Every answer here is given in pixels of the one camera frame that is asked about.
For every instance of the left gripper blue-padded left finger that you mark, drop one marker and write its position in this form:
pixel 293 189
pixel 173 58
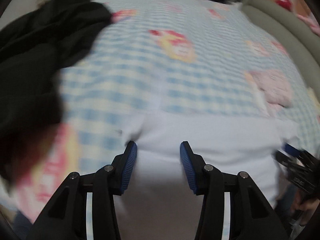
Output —
pixel 123 165

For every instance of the cream folded cloth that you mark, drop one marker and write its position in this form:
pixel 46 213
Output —
pixel 313 97

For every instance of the folded pink patterned clothing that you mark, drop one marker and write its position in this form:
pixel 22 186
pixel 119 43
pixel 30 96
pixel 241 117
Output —
pixel 275 86

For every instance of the red plush toy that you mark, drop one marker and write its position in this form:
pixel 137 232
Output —
pixel 286 4

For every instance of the person's right hand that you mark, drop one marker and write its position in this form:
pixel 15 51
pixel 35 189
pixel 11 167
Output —
pixel 299 204

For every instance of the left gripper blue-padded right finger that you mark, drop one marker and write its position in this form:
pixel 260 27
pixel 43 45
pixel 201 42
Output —
pixel 193 166

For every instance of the pink plush toy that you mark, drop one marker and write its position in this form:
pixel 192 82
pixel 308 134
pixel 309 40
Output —
pixel 313 25

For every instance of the blue checkered cartoon blanket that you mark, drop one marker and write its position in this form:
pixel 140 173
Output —
pixel 205 50

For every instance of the white shirt navy trim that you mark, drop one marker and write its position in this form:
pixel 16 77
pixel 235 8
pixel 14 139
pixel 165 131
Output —
pixel 159 203

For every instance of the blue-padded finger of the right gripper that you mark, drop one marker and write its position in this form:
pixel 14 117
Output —
pixel 292 151
pixel 288 162

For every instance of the black garment pile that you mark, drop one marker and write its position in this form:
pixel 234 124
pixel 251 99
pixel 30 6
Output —
pixel 34 48

